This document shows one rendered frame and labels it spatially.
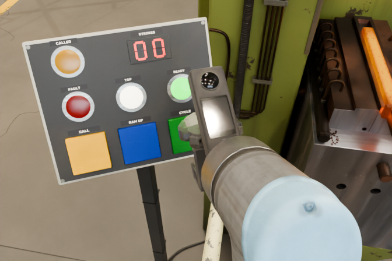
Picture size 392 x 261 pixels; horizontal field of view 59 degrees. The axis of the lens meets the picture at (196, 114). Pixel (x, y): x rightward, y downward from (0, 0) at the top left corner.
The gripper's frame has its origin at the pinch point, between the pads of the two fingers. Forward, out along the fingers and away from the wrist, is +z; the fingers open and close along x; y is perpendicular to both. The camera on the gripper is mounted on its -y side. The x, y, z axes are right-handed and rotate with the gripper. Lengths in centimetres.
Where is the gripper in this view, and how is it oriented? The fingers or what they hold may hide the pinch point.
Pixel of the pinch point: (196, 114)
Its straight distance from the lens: 59.5
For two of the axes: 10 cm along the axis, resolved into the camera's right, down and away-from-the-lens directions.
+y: 1.3, 9.5, 2.7
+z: -2.3, -2.3, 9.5
